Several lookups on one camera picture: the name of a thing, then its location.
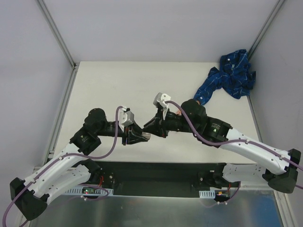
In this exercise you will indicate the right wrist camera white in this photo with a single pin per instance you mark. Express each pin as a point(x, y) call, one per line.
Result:
point(160, 101)

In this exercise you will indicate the right white cable duct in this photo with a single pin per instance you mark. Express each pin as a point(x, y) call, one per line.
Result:
point(213, 193)

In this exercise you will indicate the mannequin hand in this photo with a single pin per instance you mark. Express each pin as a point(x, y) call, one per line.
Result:
point(178, 111)

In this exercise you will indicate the left aluminium frame post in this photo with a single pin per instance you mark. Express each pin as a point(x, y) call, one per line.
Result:
point(56, 33)

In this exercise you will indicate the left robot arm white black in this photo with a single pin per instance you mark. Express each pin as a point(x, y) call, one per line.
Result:
point(74, 164)

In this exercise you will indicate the clear nail polish bottle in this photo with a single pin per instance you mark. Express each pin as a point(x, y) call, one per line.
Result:
point(146, 135)

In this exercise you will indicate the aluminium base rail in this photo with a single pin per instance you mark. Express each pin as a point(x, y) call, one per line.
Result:
point(60, 178)

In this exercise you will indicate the left white cable duct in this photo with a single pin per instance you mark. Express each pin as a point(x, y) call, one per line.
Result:
point(88, 191)

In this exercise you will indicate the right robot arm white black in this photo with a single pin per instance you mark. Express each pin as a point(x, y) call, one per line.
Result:
point(277, 167)

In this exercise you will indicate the white cable duct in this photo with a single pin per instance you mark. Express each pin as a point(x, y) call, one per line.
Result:
point(88, 191)
point(213, 193)

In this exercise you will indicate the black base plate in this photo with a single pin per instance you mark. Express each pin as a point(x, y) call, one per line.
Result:
point(183, 180)

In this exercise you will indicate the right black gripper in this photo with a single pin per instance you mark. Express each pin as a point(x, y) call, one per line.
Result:
point(161, 125)

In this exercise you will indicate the blue plaid shirt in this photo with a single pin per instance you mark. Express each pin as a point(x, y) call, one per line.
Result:
point(233, 75)

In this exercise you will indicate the right aluminium frame post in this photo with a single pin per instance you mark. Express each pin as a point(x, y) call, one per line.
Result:
point(266, 26)

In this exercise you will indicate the aluminium frame post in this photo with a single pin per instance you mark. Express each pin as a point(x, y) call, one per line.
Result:
point(56, 33)
point(266, 26)

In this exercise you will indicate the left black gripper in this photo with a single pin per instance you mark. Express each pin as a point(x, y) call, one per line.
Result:
point(128, 135)

